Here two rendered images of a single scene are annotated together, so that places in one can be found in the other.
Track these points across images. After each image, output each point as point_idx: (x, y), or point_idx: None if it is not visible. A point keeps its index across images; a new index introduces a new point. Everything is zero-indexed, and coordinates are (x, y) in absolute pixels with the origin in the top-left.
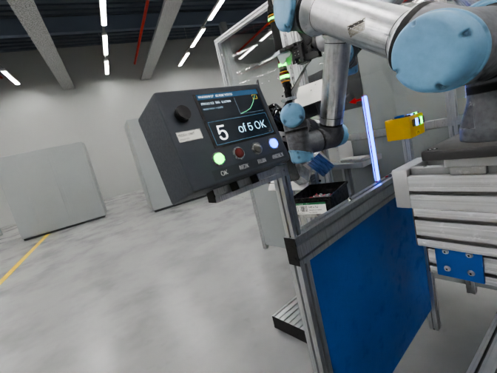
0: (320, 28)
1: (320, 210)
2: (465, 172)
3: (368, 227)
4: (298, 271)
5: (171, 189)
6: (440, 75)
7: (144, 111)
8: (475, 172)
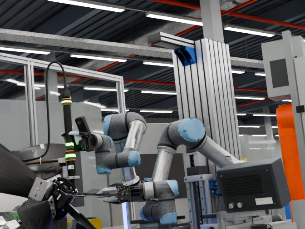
0: (209, 149)
1: None
2: (237, 223)
3: None
4: None
5: (283, 199)
6: None
7: (276, 161)
8: (239, 223)
